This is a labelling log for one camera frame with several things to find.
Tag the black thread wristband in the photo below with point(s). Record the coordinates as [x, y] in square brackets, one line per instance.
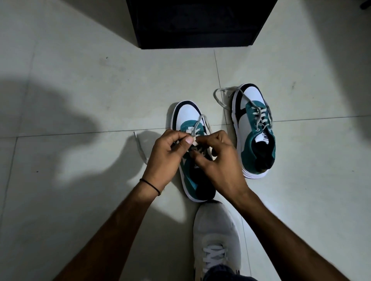
[150, 184]

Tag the person's right forearm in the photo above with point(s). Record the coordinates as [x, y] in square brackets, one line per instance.
[278, 237]

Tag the black cabinet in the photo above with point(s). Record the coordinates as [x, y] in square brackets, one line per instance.
[200, 20]

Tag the grey shoelace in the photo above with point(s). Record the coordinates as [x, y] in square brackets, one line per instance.
[260, 112]
[200, 121]

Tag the person's right thumb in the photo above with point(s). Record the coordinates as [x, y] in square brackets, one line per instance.
[200, 159]

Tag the white worn running shoe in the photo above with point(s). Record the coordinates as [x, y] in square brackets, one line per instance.
[214, 225]

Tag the dark trouser leg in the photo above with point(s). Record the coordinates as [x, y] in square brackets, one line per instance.
[223, 274]

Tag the teal white black sneaker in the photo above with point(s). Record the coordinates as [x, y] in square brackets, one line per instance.
[185, 111]
[246, 121]

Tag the person's right hand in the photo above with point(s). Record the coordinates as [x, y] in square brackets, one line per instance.
[223, 165]

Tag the person's left hand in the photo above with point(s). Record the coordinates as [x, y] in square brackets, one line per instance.
[162, 156]

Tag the person's left forearm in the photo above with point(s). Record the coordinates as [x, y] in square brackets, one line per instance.
[116, 231]

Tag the person's left thumb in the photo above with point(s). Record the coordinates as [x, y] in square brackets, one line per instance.
[182, 143]

